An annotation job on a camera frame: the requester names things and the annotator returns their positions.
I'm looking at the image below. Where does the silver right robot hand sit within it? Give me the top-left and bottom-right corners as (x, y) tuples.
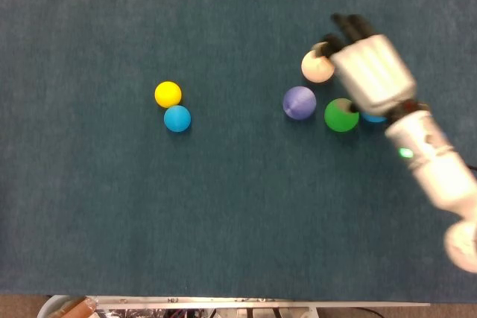
(311, 13), (417, 117)

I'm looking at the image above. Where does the brown plastic object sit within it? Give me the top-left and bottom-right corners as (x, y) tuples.
(55, 296), (96, 318)

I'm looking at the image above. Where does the silver metal frame rail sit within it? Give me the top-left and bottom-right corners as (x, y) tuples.
(87, 295), (432, 310)

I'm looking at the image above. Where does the blue felt table cover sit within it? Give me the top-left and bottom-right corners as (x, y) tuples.
(0, 0), (477, 303)

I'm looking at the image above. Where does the green ball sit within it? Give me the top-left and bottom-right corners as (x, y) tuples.
(323, 98), (360, 133)

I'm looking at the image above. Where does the yellow ball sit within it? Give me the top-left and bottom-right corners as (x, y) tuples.
(154, 80), (183, 109)

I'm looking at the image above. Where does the small blue ball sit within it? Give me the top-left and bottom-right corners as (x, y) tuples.
(163, 104), (192, 133)

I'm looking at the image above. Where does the white round container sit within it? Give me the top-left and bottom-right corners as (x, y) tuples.
(37, 294), (98, 318)

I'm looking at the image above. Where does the lavender ball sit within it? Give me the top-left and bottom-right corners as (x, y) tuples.
(282, 86), (318, 121)

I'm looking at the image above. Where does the robot base chassis with wires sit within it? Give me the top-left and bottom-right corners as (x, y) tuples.
(92, 305), (385, 318)

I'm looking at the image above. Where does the cream white ball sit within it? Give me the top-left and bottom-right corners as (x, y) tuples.
(300, 48), (335, 83)

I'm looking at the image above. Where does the large blue ball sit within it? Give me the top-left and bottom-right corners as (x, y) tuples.
(361, 112), (388, 124)

